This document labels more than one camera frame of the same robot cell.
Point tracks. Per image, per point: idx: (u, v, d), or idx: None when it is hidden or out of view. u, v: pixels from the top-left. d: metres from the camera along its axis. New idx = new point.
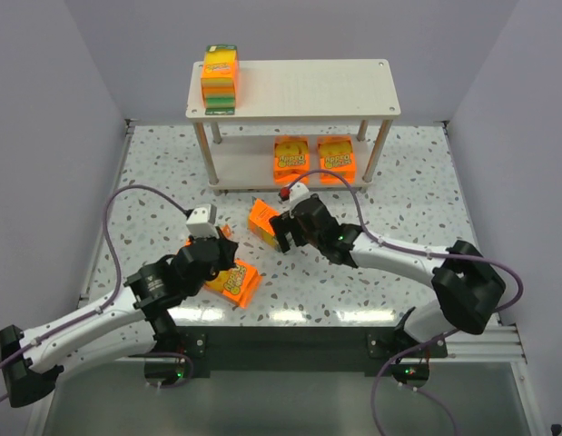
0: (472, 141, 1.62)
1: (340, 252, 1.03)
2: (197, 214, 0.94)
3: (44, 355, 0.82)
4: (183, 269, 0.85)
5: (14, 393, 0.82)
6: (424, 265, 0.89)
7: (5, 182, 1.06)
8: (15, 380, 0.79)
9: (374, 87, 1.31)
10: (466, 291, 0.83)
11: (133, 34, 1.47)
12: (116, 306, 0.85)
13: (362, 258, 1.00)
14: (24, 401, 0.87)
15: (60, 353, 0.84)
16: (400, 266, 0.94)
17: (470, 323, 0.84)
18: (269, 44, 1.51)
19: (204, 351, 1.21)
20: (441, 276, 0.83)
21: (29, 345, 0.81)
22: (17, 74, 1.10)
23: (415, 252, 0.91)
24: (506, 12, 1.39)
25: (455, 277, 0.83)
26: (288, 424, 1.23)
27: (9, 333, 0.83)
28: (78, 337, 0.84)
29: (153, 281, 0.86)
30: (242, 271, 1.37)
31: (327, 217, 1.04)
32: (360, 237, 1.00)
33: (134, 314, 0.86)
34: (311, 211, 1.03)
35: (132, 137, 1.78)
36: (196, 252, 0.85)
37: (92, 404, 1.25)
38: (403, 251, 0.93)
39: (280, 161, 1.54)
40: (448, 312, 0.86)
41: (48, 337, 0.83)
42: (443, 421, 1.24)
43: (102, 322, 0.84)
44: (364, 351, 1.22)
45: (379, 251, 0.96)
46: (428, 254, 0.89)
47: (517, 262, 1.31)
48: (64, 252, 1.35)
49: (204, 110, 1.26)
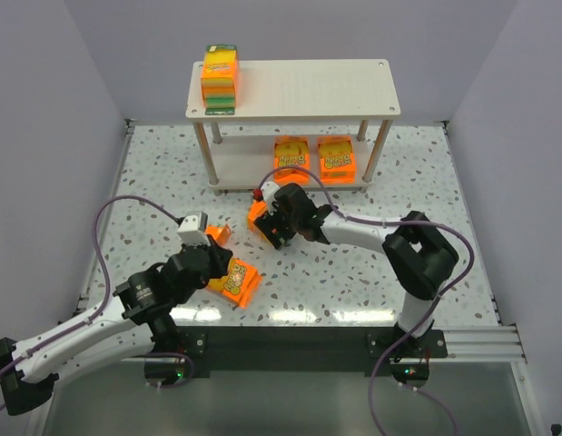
0: (471, 141, 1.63)
1: (312, 231, 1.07)
2: (188, 222, 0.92)
3: (35, 366, 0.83)
4: (173, 277, 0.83)
5: (10, 403, 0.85)
6: (379, 234, 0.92)
7: (5, 182, 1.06)
8: (9, 391, 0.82)
9: (374, 87, 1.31)
10: (415, 254, 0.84)
11: (133, 34, 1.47)
12: (106, 316, 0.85)
13: (333, 234, 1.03)
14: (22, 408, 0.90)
15: (52, 364, 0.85)
16: (364, 239, 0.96)
17: (420, 288, 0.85)
18: (269, 44, 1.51)
19: (204, 351, 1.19)
20: (391, 240, 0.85)
21: (21, 358, 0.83)
22: (17, 73, 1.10)
23: (371, 222, 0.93)
24: (506, 12, 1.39)
25: (404, 242, 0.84)
26: (288, 425, 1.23)
27: (1, 346, 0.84)
28: (68, 348, 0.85)
29: (142, 288, 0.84)
30: (242, 271, 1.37)
31: (302, 199, 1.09)
32: (330, 215, 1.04)
33: (124, 324, 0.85)
34: (288, 193, 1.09)
35: (132, 137, 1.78)
36: (186, 259, 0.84)
37: (92, 405, 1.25)
38: (362, 223, 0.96)
39: (280, 161, 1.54)
40: (400, 278, 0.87)
41: (39, 349, 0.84)
42: (443, 421, 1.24)
43: (91, 334, 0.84)
44: (364, 351, 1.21)
45: (344, 225, 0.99)
46: (383, 224, 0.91)
47: (517, 262, 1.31)
48: (64, 252, 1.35)
49: (204, 111, 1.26)
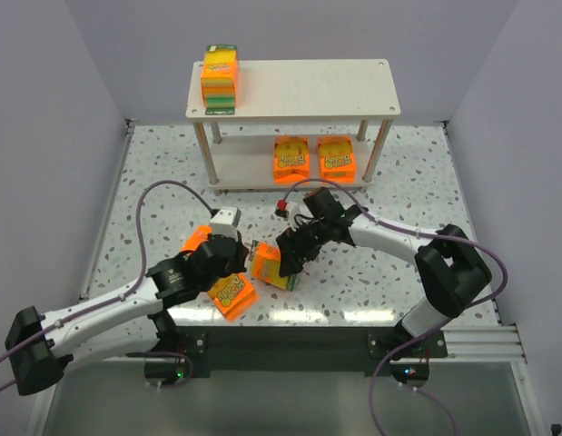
0: (471, 141, 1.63)
1: (340, 230, 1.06)
2: (222, 215, 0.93)
3: (66, 338, 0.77)
4: (202, 263, 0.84)
5: (28, 381, 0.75)
6: (411, 243, 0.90)
7: (5, 182, 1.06)
8: (35, 361, 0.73)
9: (374, 87, 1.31)
10: (447, 271, 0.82)
11: (133, 34, 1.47)
12: (139, 295, 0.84)
13: (359, 236, 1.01)
14: (32, 391, 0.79)
15: (81, 339, 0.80)
16: (391, 246, 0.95)
17: (448, 304, 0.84)
18: (269, 44, 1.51)
19: (204, 351, 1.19)
20: (424, 253, 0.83)
21: (53, 326, 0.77)
22: (17, 74, 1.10)
23: (404, 231, 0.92)
24: (506, 11, 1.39)
25: (438, 256, 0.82)
26: (288, 424, 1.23)
27: (29, 314, 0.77)
28: (100, 322, 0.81)
29: (172, 272, 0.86)
30: (239, 285, 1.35)
31: (330, 199, 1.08)
32: (359, 217, 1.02)
33: (156, 304, 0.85)
34: (316, 194, 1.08)
35: (132, 137, 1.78)
36: (214, 246, 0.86)
37: (92, 404, 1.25)
38: (395, 231, 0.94)
39: (280, 161, 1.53)
40: (428, 291, 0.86)
41: (71, 320, 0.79)
42: (443, 421, 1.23)
43: (124, 311, 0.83)
44: (364, 351, 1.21)
45: (373, 229, 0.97)
46: (417, 234, 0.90)
47: (516, 262, 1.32)
48: (64, 252, 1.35)
49: (204, 110, 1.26)
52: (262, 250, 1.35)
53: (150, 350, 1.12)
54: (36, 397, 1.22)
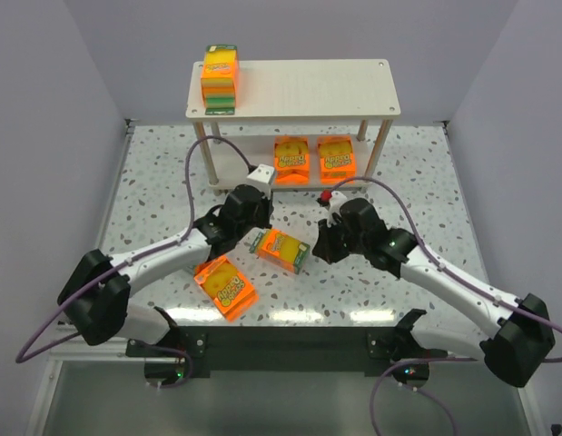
0: (471, 141, 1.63)
1: (386, 257, 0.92)
2: (260, 173, 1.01)
3: (138, 274, 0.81)
4: (237, 212, 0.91)
5: (99, 320, 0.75)
6: (488, 310, 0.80)
7: (5, 182, 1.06)
8: (114, 295, 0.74)
9: (374, 87, 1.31)
10: (526, 351, 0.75)
11: (133, 34, 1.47)
12: (192, 240, 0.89)
13: (415, 278, 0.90)
14: (94, 341, 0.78)
15: (146, 277, 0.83)
16: (458, 302, 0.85)
17: (516, 377, 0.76)
18: (269, 44, 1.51)
19: (203, 351, 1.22)
20: (503, 329, 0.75)
21: (125, 262, 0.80)
22: (17, 74, 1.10)
23: (480, 293, 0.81)
24: (505, 12, 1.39)
25: (520, 335, 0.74)
26: (288, 424, 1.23)
27: (97, 254, 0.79)
28: (162, 262, 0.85)
29: (211, 226, 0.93)
30: (239, 286, 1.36)
31: (374, 218, 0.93)
32: (415, 251, 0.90)
33: (206, 249, 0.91)
34: (359, 210, 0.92)
35: (132, 137, 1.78)
36: (242, 195, 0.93)
37: (93, 405, 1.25)
38: (466, 288, 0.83)
39: (280, 161, 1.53)
40: (493, 361, 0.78)
41: (139, 259, 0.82)
42: (443, 421, 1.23)
43: (182, 253, 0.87)
44: (363, 351, 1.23)
45: (436, 275, 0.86)
46: (496, 302, 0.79)
47: (516, 262, 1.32)
48: (64, 252, 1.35)
49: (204, 111, 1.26)
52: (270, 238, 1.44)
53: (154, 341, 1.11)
54: (36, 397, 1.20)
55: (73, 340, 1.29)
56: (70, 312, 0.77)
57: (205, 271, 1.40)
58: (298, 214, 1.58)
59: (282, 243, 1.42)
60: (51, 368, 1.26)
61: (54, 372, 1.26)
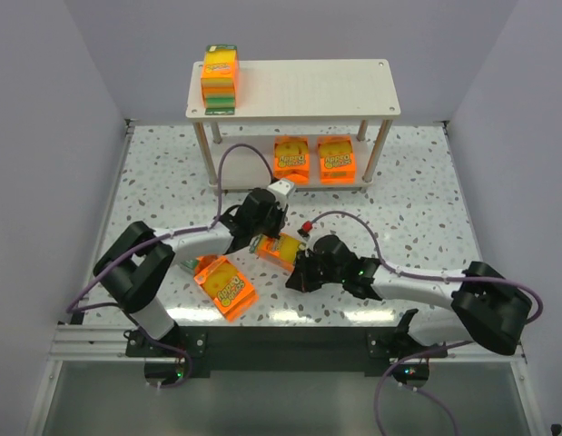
0: (471, 141, 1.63)
1: (362, 288, 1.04)
2: (280, 185, 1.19)
3: (177, 248, 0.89)
4: (253, 212, 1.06)
5: (140, 283, 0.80)
6: (441, 290, 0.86)
7: (5, 183, 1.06)
8: (162, 258, 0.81)
9: (374, 86, 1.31)
10: (489, 313, 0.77)
11: (133, 34, 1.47)
12: (219, 229, 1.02)
13: (385, 291, 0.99)
14: (128, 307, 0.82)
15: (181, 252, 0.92)
16: (424, 295, 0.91)
17: (499, 343, 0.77)
18: (269, 44, 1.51)
19: (203, 351, 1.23)
20: (459, 301, 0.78)
21: (168, 234, 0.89)
22: (16, 74, 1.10)
23: (430, 277, 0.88)
24: (505, 12, 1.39)
25: (476, 300, 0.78)
26: (288, 424, 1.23)
27: (142, 225, 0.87)
28: (195, 243, 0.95)
29: (231, 222, 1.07)
30: (240, 285, 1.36)
31: (347, 252, 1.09)
32: (379, 270, 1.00)
33: (229, 239, 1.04)
34: (332, 249, 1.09)
35: (132, 137, 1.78)
36: (260, 196, 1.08)
37: (93, 405, 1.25)
38: (420, 279, 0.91)
39: (280, 161, 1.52)
40: (473, 334, 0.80)
41: (177, 235, 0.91)
42: (443, 421, 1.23)
43: (211, 238, 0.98)
44: (364, 352, 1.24)
45: (397, 281, 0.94)
46: (445, 279, 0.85)
47: (516, 262, 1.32)
48: (64, 252, 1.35)
49: (204, 111, 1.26)
52: (268, 243, 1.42)
53: (159, 337, 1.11)
54: (35, 398, 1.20)
55: (72, 340, 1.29)
56: (110, 277, 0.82)
57: (205, 270, 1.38)
58: (298, 214, 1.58)
59: (283, 247, 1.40)
60: (51, 369, 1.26)
61: (54, 373, 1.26)
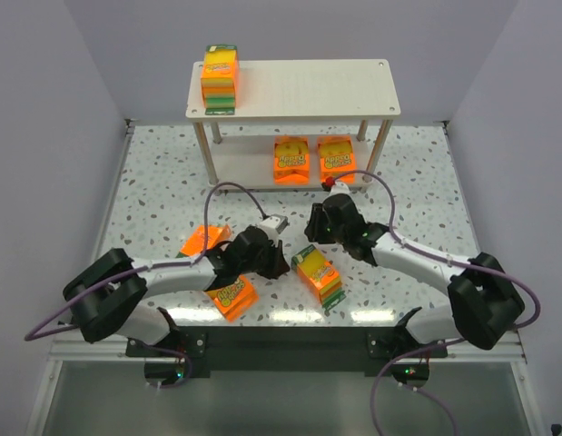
0: (471, 142, 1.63)
1: (360, 248, 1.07)
2: (271, 221, 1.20)
3: (154, 281, 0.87)
4: (243, 251, 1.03)
5: (105, 315, 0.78)
6: (442, 272, 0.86)
7: (5, 183, 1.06)
8: (132, 292, 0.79)
9: (374, 86, 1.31)
10: (481, 304, 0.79)
11: (133, 34, 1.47)
12: (202, 265, 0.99)
13: (384, 258, 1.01)
14: (93, 335, 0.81)
15: (159, 285, 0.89)
16: (422, 272, 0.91)
17: (480, 336, 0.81)
18: (268, 44, 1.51)
19: (204, 351, 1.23)
20: (456, 282, 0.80)
21: (146, 266, 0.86)
22: (16, 74, 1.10)
23: (434, 258, 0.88)
24: (506, 11, 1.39)
25: (472, 288, 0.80)
26: (287, 424, 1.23)
27: (120, 253, 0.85)
28: (175, 277, 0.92)
29: (217, 258, 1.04)
30: (240, 286, 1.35)
31: (353, 212, 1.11)
32: (383, 237, 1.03)
33: (211, 278, 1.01)
34: (340, 204, 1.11)
35: (132, 137, 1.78)
36: (251, 236, 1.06)
37: (93, 405, 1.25)
38: (423, 255, 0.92)
39: (280, 161, 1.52)
40: (458, 322, 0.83)
41: (156, 268, 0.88)
42: (442, 421, 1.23)
43: (191, 274, 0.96)
44: (364, 352, 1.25)
45: (400, 252, 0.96)
46: (448, 262, 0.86)
47: (517, 262, 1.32)
48: (64, 252, 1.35)
49: (204, 111, 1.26)
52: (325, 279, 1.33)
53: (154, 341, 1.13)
54: (36, 396, 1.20)
55: (72, 340, 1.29)
56: (79, 302, 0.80)
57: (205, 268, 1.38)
58: (298, 214, 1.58)
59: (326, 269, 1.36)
60: (51, 369, 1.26)
61: (54, 373, 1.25)
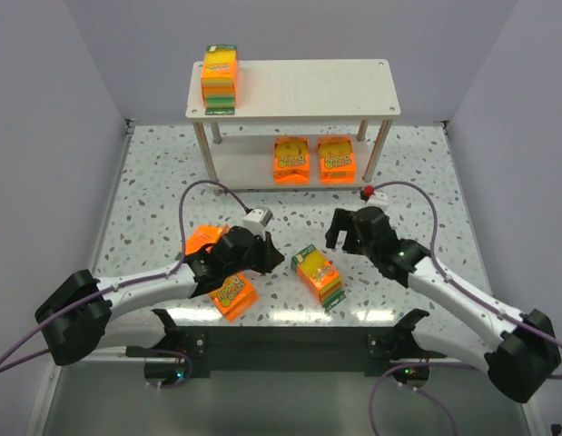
0: (471, 142, 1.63)
1: (394, 267, 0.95)
2: (254, 214, 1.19)
3: (121, 302, 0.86)
4: (226, 254, 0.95)
5: (72, 340, 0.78)
6: (491, 322, 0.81)
7: (5, 183, 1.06)
8: (93, 319, 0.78)
9: (374, 86, 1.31)
10: (528, 365, 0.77)
11: (133, 34, 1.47)
12: (180, 275, 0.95)
13: (420, 287, 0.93)
14: (64, 357, 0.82)
15: (131, 303, 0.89)
16: (465, 313, 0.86)
17: (517, 388, 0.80)
18: (269, 44, 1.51)
19: (203, 351, 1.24)
20: (505, 342, 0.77)
21: (111, 288, 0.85)
22: (17, 74, 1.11)
23: (484, 305, 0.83)
24: (506, 11, 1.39)
25: (523, 350, 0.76)
26: (287, 424, 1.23)
27: (84, 276, 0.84)
28: (146, 293, 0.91)
29: (201, 263, 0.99)
30: (239, 285, 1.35)
31: (386, 227, 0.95)
32: (423, 261, 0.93)
33: (192, 285, 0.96)
34: (370, 218, 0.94)
35: (132, 137, 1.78)
36: (234, 237, 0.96)
37: (93, 404, 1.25)
38: (470, 299, 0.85)
39: (280, 161, 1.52)
40: (496, 369, 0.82)
41: (125, 286, 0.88)
42: (443, 421, 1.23)
43: (164, 287, 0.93)
44: (364, 352, 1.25)
45: (443, 287, 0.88)
46: (500, 315, 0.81)
47: (517, 262, 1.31)
48: (64, 252, 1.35)
49: (203, 111, 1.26)
52: (325, 279, 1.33)
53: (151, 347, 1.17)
54: (36, 395, 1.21)
55: None
56: (47, 326, 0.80)
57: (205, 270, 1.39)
58: (298, 214, 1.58)
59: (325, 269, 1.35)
60: (51, 369, 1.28)
61: (54, 373, 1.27)
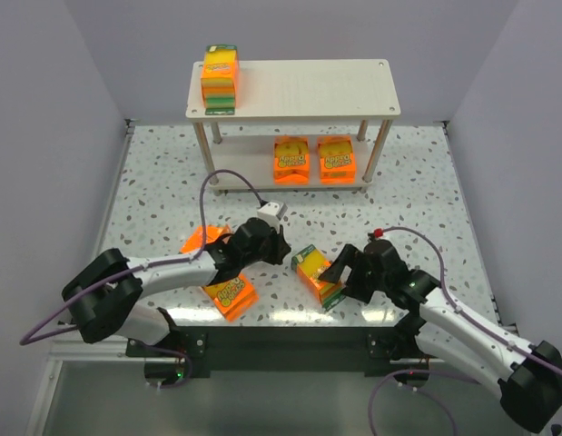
0: (472, 141, 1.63)
1: (406, 298, 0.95)
2: (270, 207, 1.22)
3: (150, 280, 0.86)
4: (245, 242, 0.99)
5: (103, 317, 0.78)
6: (501, 353, 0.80)
7: (4, 182, 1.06)
8: (126, 295, 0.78)
9: (374, 86, 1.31)
10: (538, 394, 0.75)
11: (133, 34, 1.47)
12: (202, 262, 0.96)
13: (431, 317, 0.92)
14: (93, 335, 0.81)
15: (156, 284, 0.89)
16: (474, 345, 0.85)
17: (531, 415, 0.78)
18: (267, 44, 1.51)
19: (204, 351, 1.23)
20: (516, 374, 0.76)
21: (141, 267, 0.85)
22: (16, 73, 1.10)
23: (495, 336, 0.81)
24: (505, 11, 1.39)
25: (532, 381, 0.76)
26: (287, 424, 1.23)
27: (114, 254, 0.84)
28: (172, 275, 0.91)
29: (220, 252, 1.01)
30: (240, 285, 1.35)
31: (396, 259, 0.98)
32: (434, 292, 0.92)
33: (212, 272, 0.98)
34: (381, 251, 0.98)
35: (132, 137, 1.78)
36: (253, 228, 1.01)
37: (94, 404, 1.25)
38: (482, 331, 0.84)
39: (280, 161, 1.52)
40: (509, 401, 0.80)
41: (152, 266, 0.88)
42: (442, 421, 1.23)
43: (189, 271, 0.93)
44: (364, 351, 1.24)
45: (454, 318, 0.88)
46: (509, 346, 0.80)
47: (517, 262, 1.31)
48: (65, 252, 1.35)
49: (204, 110, 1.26)
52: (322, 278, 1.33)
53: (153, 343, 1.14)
54: (36, 395, 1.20)
55: (72, 341, 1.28)
56: (76, 303, 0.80)
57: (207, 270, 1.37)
58: (298, 214, 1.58)
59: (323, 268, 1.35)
60: (51, 368, 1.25)
61: (54, 373, 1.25)
